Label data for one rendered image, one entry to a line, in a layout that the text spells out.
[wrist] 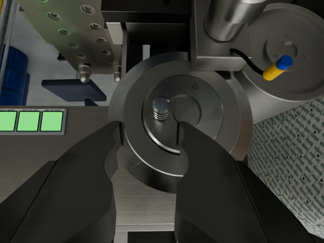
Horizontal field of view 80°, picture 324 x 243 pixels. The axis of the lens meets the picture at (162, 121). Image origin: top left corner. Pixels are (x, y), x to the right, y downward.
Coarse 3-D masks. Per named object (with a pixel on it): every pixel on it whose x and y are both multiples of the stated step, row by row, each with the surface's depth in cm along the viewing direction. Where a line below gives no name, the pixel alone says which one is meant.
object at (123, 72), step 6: (126, 30) 22; (126, 36) 22; (126, 42) 22; (126, 48) 22; (132, 48) 27; (138, 48) 36; (126, 54) 22; (132, 54) 27; (138, 54) 36; (126, 60) 22; (132, 60) 27; (138, 60) 36; (126, 66) 22; (132, 66) 27; (126, 72) 22
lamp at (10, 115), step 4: (0, 112) 51; (4, 112) 51; (8, 112) 51; (12, 112) 51; (0, 116) 51; (4, 116) 51; (8, 116) 51; (12, 116) 51; (0, 120) 51; (4, 120) 51; (8, 120) 51; (12, 120) 51; (0, 124) 51; (4, 124) 51; (8, 124) 51; (12, 124) 51; (0, 128) 50; (4, 128) 50; (8, 128) 50; (12, 128) 51
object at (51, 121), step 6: (48, 114) 52; (54, 114) 52; (60, 114) 52; (42, 120) 51; (48, 120) 51; (54, 120) 51; (60, 120) 51; (42, 126) 51; (48, 126) 51; (54, 126) 51; (60, 126) 51
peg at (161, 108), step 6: (162, 96) 15; (156, 102) 15; (162, 102) 15; (168, 102) 15; (156, 108) 15; (162, 108) 15; (168, 108) 15; (156, 114) 16; (162, 114) 15; (168, 114) 17; (162, 120) 17
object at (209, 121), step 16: (176, 80) 18; (192, 80) 18; (176, 96) 18; (192, 96) 18; (208, 96) 18; (144, 112) 18; (176, 112) 18; (192, 112) 18; (208, 112) 18; (160, 128) 17; (176, 128) 17; (208, 128) 17; (160, 144) 17
